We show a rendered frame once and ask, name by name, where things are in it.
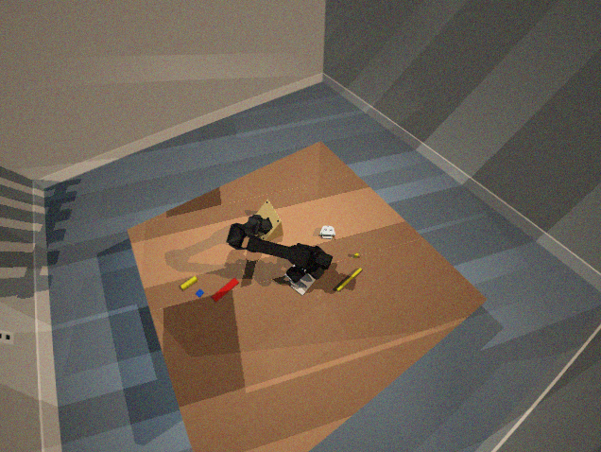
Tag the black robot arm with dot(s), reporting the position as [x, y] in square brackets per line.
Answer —
[302, 256]

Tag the red curved bar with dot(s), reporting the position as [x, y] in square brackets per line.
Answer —
[225, 289]

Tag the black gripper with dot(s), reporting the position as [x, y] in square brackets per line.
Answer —
[296, 273]

